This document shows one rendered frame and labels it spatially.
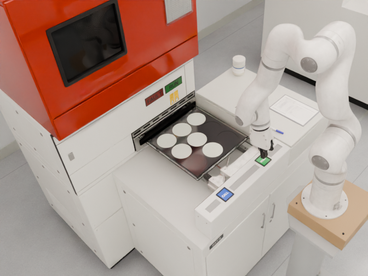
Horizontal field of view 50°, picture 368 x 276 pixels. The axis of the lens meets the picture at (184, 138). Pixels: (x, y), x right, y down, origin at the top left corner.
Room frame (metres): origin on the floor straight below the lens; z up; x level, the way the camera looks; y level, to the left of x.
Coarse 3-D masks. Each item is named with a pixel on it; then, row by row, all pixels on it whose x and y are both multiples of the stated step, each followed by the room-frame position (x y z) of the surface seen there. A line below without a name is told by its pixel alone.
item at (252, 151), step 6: (252, 150) 1.31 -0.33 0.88; (258, 150) 1.31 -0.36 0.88; (240, 156) 1.28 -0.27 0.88; (246, 156) 1.28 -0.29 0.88; (252, 156) 1.27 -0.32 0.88; (234, 162) 1.25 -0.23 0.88; (240, 162) 1.24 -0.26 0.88; (246, 162) 1.24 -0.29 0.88; (234, 168) 1.21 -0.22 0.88; (222, 180) 1.14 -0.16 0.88; (210, 186) 1.12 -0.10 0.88
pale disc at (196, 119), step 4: (188, 116) 1.58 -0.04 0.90; (192, 116) 1.58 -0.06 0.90; (196, 116) 1.58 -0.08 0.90; (200, 116) 1.58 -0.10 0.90; (204, 116) 1.57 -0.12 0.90; (188, 120) 1.55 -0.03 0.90; (192, 120) 1.55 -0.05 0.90; (196, 120) 1.54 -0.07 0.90; (200, 120) 1.54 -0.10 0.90; (204, 120) 1.54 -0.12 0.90; (192, 124) 1.52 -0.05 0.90; (196, 124) 1.51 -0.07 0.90
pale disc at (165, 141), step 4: (160, 136) 1.45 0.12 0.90; (164, 136) 1.45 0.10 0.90; (168, 136) 1.45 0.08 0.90; (172, 136) 1.44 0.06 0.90; (160, 140) 1.42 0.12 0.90; (164, 140) 1.42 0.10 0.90; (168, 140) 1.42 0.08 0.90; (172, 140) 1.41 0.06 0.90; (160, 144) 1.40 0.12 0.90; (164, 144) 1.39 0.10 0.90; (168, 144) 1.39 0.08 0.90; (172, 144) 1.39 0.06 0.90
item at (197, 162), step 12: (180, 120) 1.56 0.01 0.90; (216, 120) 1.53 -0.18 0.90; (168, 132) 1.48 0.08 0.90; (192, 132) 1.46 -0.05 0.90; (204, 132) 1.45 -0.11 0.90; (216, 132) 1.44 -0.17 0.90; (228, 132) 1.44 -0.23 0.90; (156, 144) 1.40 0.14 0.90; (204, 144) 1.37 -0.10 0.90; (228, 144) 1.35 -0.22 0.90; (192, 156) 1.29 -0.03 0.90; (204, 156) 1.29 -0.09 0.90; (192, 168) 1.22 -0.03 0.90; (204, 168) 1.21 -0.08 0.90
